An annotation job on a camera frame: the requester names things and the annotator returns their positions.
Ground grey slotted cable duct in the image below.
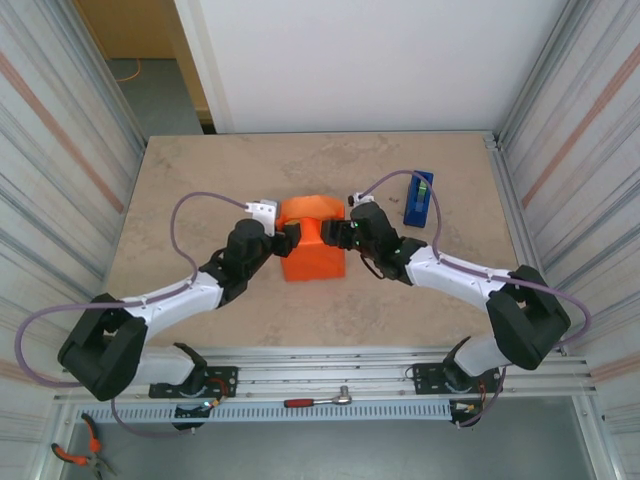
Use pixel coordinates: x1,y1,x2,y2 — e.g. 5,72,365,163
74,402,454,424

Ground yellow wooden door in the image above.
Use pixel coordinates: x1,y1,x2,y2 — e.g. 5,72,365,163
74,0,214,126

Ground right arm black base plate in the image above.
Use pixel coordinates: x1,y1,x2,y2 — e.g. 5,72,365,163
412,360,504,396

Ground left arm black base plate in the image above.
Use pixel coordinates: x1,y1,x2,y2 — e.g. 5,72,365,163
148,365,239,400

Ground aluminium side rail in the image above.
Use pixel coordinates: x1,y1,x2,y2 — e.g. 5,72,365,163
482,129,569,357

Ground blue tape dispenser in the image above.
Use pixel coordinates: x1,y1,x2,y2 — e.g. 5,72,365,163
402,170,435,229

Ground orange floor cable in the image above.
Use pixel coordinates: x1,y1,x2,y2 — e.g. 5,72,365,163
115,58,144,84

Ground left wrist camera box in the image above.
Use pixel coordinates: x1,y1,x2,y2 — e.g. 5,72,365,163
243,198,279,236

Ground orange handled pliers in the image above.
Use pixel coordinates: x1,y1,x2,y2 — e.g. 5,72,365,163
51,412,119,477

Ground red handled ratchet wrench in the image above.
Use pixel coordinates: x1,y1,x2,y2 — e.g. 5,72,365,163
283,384,354,409

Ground aluminium rail frame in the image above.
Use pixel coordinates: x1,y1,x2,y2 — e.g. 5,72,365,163
54,346,599,407

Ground orange wrapping paper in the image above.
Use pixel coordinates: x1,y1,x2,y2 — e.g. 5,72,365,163
278,194,349,284

